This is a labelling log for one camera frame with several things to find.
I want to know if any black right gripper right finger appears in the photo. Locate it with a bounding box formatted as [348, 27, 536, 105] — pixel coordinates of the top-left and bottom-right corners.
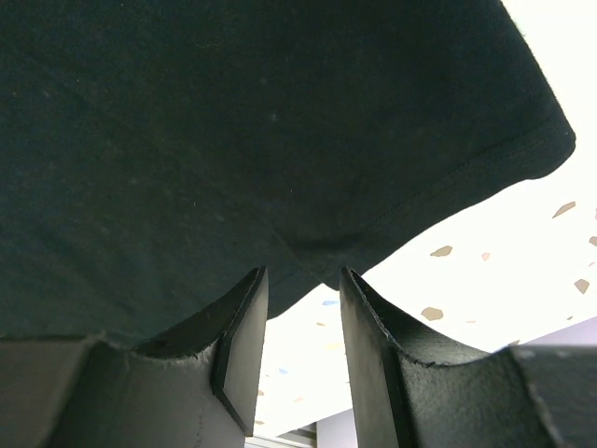
[340, 269, 596, 448]

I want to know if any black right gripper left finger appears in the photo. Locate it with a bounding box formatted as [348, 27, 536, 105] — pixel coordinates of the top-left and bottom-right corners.
[1, 267, 269, 447]

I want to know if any black t shirt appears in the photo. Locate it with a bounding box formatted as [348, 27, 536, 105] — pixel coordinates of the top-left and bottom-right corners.
[1, 1, 576, 345]

